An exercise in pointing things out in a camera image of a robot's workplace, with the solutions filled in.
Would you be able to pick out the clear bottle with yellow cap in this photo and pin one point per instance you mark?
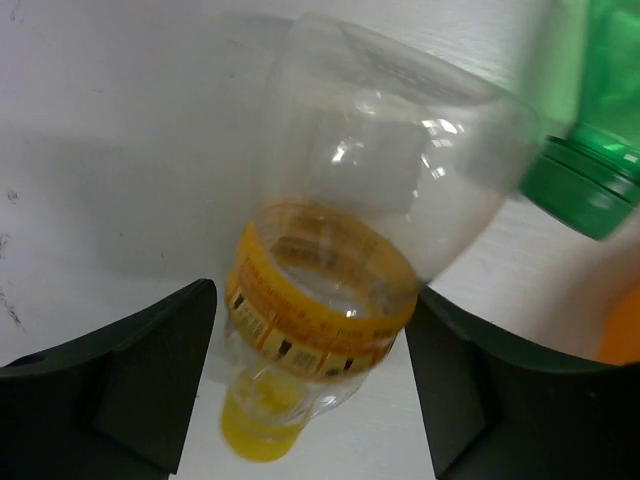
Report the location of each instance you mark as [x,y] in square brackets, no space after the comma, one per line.
[377,166]

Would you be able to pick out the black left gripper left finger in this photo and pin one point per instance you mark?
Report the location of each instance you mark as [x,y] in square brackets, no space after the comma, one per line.
[115,403]

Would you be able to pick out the orange juice bottle left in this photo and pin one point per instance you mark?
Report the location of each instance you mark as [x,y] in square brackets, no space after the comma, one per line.
[620,344]

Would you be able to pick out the green plastic bottle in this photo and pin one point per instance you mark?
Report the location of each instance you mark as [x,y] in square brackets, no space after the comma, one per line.
[588,179]

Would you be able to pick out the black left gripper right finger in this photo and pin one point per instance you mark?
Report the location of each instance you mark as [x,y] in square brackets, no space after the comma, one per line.
[497,406]

